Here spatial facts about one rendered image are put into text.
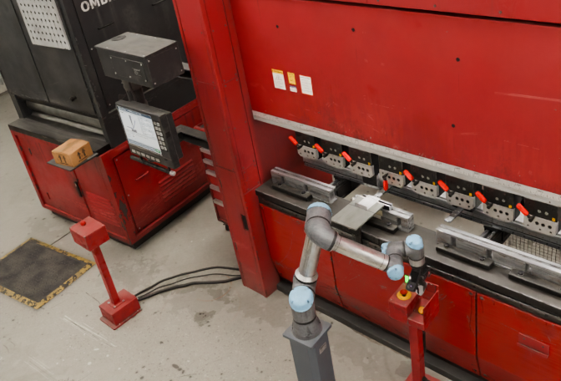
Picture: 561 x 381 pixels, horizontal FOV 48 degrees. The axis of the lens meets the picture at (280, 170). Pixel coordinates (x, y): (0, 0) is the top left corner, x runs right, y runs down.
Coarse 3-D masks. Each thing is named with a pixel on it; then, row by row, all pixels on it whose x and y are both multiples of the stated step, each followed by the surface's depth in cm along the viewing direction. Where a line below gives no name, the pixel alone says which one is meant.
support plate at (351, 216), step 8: (360, 200) 364; (344, 208) 359; (352, 208) 358; (360, 208) 356; (376, 208) 354; (336, 216) 353; (344, 216) 352; (352, 216) 351; (360, 216) 350; (368, 216) 349; (344, 224) 346; (352, 224) 345; (360, 224) 344
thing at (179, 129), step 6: (180, 126) 437; (186, 126) 435; (180, 132) 429; (186, 132) 427; (192, 132) 426; (198, 132) 424; (204, 132) 423; (180, 138) 434; (186, 138) 433; (192, 138) 432; (198, 138) 418; (204, 138) 415; (198, 144) 423; (204, 144) 422
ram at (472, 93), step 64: (256, 0) 344; (320, 0) 316; (256, 64) 370; (320, 64) 334; (384, 64) 304; (448, 64) 279; (512, 64) 258; (320, 128) 358; (384, 128) 324; (448, 128) 296; (512, 128) 272; (512, 192) 288
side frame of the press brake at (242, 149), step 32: (192, 0) 349; (224, 0) 357; (192, 32) 363; (224, 32) 363; (192, 64) 379; (224, 64) 369; (224, 96) 375; (224, 128) 388; (256, 128) 402; (224, 160) 405; (256, 160) 410; (288, 160) 433; (224, 192) 424; (256, 224) 425; (256, 256) 435; (256, 288) 459
